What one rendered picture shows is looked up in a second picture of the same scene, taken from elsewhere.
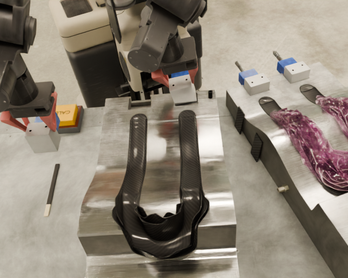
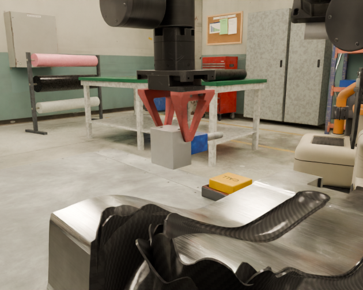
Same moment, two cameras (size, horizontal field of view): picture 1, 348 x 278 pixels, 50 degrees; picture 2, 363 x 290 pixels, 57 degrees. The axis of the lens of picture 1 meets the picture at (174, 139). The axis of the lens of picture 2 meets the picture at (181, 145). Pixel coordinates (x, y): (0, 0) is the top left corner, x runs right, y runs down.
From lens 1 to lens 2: 0.47 m
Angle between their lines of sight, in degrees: 49
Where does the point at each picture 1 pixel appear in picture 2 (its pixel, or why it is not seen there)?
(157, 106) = (360, 197)
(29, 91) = (177, 55)
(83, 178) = not seen: hidden behind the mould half
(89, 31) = (328, 164)
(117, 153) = (243, 210)
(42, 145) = (162, 151)
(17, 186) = not seen: hidden behind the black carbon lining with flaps
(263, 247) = not seen: outside the picture
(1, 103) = (121, 7)
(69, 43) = (299, 167)
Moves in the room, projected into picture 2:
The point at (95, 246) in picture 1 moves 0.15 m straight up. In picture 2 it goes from (59, 270) to (40, 71)
